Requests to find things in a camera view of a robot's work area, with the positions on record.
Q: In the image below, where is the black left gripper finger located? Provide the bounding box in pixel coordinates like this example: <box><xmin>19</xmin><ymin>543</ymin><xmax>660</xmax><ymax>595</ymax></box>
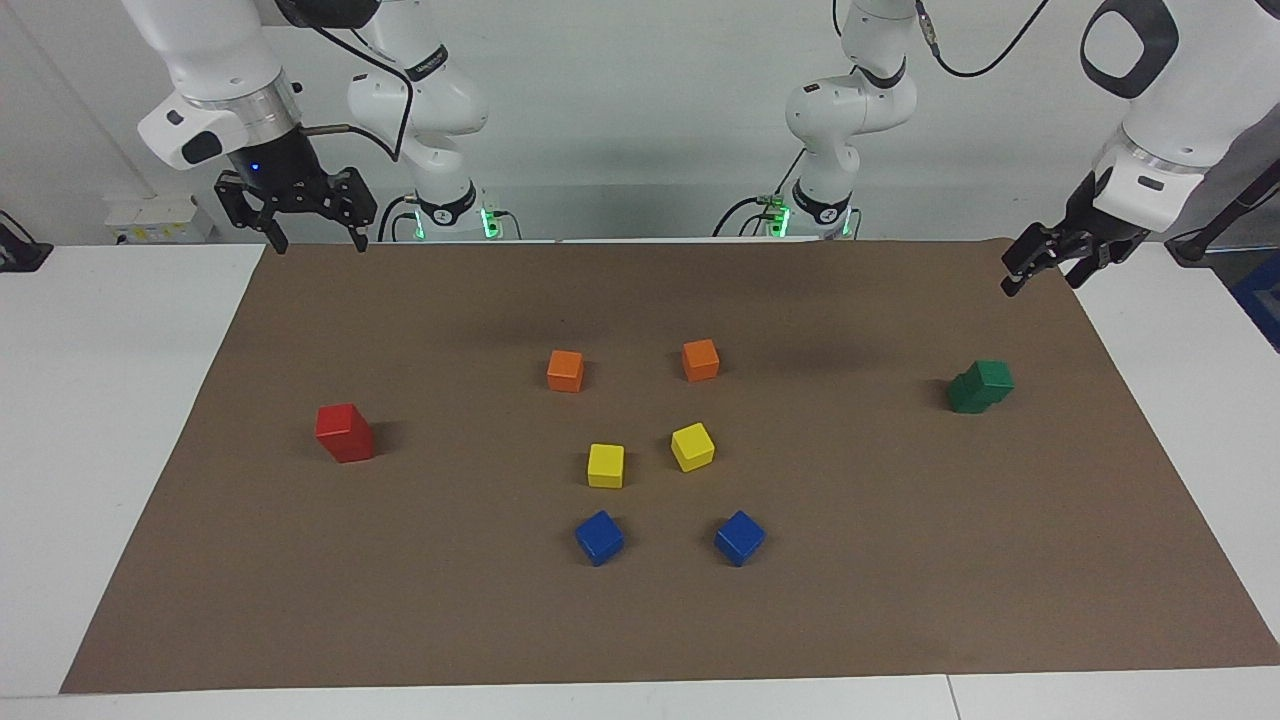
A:
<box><xmin>1065</xmin><ymin>245</ymin><xmax>1126</xmax><ymax>289</ymax></box>
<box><xmin>1003</xmin><ymin>225</ymin><xmax>1061</xmax><ymax>298</ymax></box>

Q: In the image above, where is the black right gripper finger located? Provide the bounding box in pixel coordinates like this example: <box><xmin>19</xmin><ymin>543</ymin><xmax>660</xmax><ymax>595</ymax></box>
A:
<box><xmin>215</xmin><ymin>175</ymin><xmax>289</xmax><ymax>254</ymax></box>
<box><xmin>340</xmin><ymin>168</ymin><xmax>379</xmax><ymax>251</ymax></box>

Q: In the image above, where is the green wooden cube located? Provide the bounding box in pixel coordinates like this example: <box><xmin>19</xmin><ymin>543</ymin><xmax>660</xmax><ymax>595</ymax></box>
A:
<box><xmin>965</xmin><ymin>359</ymin><xmax>1016</xmax><ymax>406</ymax></box>
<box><xmin>947</xmin><ymin>372</ymin><xmax>1001</xmax><ymax>415</ymax></box>

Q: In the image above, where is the white power strip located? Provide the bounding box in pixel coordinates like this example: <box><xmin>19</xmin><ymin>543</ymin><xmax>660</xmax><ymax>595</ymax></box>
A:
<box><xmin>105</xmin><ymin>195</ymin><xmax>216</xmax><ymax>246</ymax></box>

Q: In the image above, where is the black stand pole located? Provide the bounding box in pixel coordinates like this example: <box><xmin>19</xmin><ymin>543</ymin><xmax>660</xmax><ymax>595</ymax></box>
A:
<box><xmin>1165</xmin><ymin>160</ymin><xmax>1280</xmax><ymax>266</ymax></box>

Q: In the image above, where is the blue box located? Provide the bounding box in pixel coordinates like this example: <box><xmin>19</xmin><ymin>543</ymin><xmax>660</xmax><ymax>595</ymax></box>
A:
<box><xmin>1228</xmin><ymin>250</ymin><xmax>1280</xmax><ymax>351</ymax></box>

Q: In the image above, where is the black clamp object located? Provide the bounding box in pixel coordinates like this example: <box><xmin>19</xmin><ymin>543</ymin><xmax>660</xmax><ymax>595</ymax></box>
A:
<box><xmin>0</xmin><ymin>210</ymin><xmax>53</xmax><ymax>273</ymax></box>

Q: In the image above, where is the brown table mat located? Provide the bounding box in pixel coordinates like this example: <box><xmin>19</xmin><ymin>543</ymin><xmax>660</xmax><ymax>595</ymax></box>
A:
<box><xmin>60</xmin><ymin>238</ymin><xmax>1280</xmax><ymax>694</ymax></box>

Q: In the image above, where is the yellow wooden cube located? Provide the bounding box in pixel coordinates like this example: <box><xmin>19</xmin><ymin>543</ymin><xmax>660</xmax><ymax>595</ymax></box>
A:
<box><xmin>586</xmin><ymin>443</ymin><xmax>626</xmax><ymax>490</ymax></box>
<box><xmin>670</xmin><ymin>422</ymin><xmax>717</xmax><ymax>473</ymax></box>

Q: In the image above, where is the blue wooden cube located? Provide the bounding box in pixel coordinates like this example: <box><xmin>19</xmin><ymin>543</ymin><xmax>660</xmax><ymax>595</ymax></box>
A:
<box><xmin>574</xmin><ymin>510</ymin><xmax>625</xmax><ymax>567</ymax></box>
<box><xmin>713</xmin><ymin>510</ymin><xmax>767</xmax><ymax>568</ymax></box>

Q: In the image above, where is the black base cable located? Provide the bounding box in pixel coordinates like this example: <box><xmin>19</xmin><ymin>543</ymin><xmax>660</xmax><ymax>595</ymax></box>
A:
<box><xmin>712</xmin><ymin>150</ymin><xmax>806</xmax><ymax>239</ymax></box>
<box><xmin>378</xmin><ymin>193</ymin><xmax>421</xmax><ymax>242</ymax></box>

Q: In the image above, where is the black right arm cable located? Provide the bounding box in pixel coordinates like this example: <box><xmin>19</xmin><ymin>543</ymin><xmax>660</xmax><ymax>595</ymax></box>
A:
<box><xmin>290</xmin><ymin>0</ymin><xmax>416</xmax><ymax>163</ymax></box>

